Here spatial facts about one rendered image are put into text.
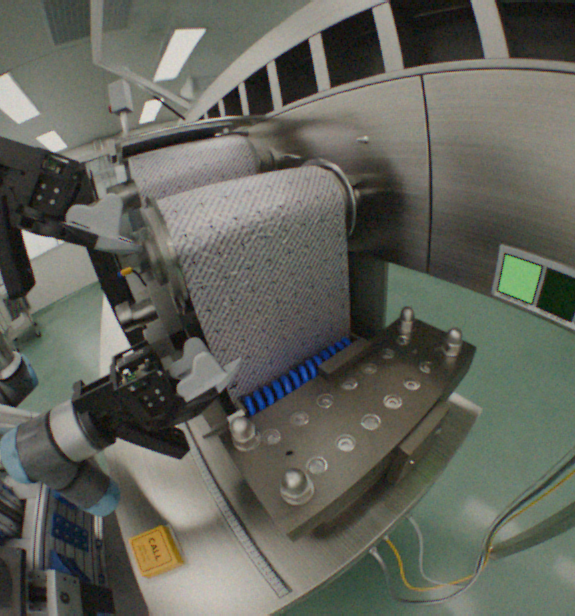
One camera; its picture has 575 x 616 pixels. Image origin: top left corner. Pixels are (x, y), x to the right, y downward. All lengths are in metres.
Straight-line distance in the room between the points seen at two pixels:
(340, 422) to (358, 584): 1.05
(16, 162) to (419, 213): 0.51
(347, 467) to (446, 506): 1.16
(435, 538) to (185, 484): 1.14
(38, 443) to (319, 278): 0.43
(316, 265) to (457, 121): 0.28
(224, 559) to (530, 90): 0.70
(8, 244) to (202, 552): 0.46
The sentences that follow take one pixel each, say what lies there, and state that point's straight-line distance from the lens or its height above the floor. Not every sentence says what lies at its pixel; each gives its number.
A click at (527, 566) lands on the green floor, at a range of 1.59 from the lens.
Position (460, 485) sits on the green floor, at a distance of 1.51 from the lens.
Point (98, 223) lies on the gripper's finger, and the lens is 0.30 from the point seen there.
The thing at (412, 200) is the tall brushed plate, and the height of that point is 1.25.
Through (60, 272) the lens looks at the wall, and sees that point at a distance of 6.12.
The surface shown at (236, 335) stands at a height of 1.14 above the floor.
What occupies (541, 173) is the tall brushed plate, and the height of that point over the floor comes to 1.32.
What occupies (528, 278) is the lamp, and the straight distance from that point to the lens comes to 0.38.
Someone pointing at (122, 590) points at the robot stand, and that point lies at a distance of 1.40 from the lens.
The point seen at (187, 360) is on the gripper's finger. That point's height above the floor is 1.12.
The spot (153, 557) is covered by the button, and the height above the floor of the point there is 0.92.
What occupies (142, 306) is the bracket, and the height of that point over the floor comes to 1.19.
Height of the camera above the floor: 1.32
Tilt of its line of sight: 31 degrees down
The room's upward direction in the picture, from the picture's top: 10 degrees counter-clockwise
